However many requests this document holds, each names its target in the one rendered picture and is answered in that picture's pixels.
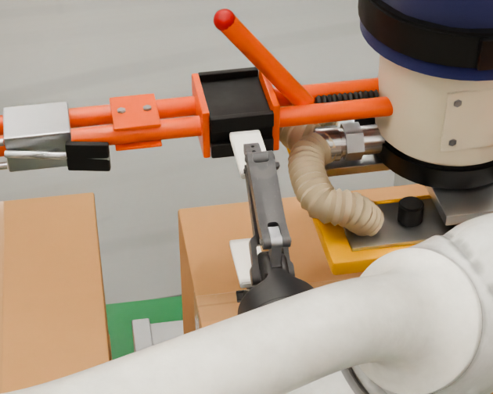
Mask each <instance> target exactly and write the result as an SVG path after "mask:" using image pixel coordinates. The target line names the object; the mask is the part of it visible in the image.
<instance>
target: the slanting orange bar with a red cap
mask: <svg viewBox="0 0 493 394"><path fill-rule="evenodd" d="M214 25H215V26H216V28H218V29H219V30H220V31H221V32H222V33H223V34H224V35H225V36H226V37H227V38H228V39H229V40H230V41H231V43H233V44H234V45H235V46H236V47H237V48H238V49H239V50H240V51H241V52H242V53H243V54H244V55H245V56H246V57H247V58H248V59H249V60H250V61H251V62H252V63H253V64H254V65H255V66H256V67H257V68H258V70H259V71H260V72H261V73H262V74H263V75H264V76H265V77H266V78H267V79H268V80H269V81H270V82H271V83H272V84H273V85H274V86H275V87H276V88H277V89H278V90H279V91H280V92H281V93H282V94H283V95H284V96H285V97H286V98H287V99H288V101H289V102H290V103H291V104H292V105H293V106H300V105H308V104H313V103H314V98H313V97H312V96H311V95H310V94H309V93H308V91H307V90H306V89H305V88H304V87H303V86H302V85H301V84H300V83H299V82H298V81H297V80H296V79H295V78H294V77H293V76H292V74H291V73H290V72H289V71H288V70H287V69H286V68H285V67H284V66H283V65H282V64H281V63H280V62H279V61H278V60H277V59H276V57H274V56H273V54H271V53H270V51H269V50H267V49H266V47H264V46H263V45H262V43H261V42H260V41H259V40H258V39H257V38H256V37H255V36H254V35H253V34H252V33H251V32H250V31H249V30H248V29H247V28H246V26H245V25H244V24H243V23H242V22H241V21H240V20H239V19H238V18H237V17H236V15H235V14H234V13H233V12H232V10H230V9H220V10H218V11H217V12H216V13H215V15H214Z"/></svg>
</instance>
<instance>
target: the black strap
mask: <svg viewBox="0 0 493 394"><path fill-rule="evenodd" d="M358 15H359V17H360V20H361V22H362V24H363V25H364V27H365V29H366V30H367V31H368V32H369V33H370V34H371V35H372V36H373V37H375V38H376V39H377V40H379V41H380V42H382V43H383V44H385V45H386V46H387V47H389V48H392V49H393V50H395V51H397V52H400V53H401V54H404V55H407V56H410V57H412V58H414V59H419V60H422V61H425V62H428V63H435V64H439V65H443V66H454V67H462V68H477V69H478V70H493V28H479V29H465V28H457V27H446V26H443V25H440V24H436V23H431V22H428V21H425V20H419V19H416V18H414V17H411V16H406V15H405V14H403V13H401V12H399V11H397V10H396V9H394V8H392V7H391V6H389V5H388V4H387V3H385V2H383V1H382V0H358Z"/></svg>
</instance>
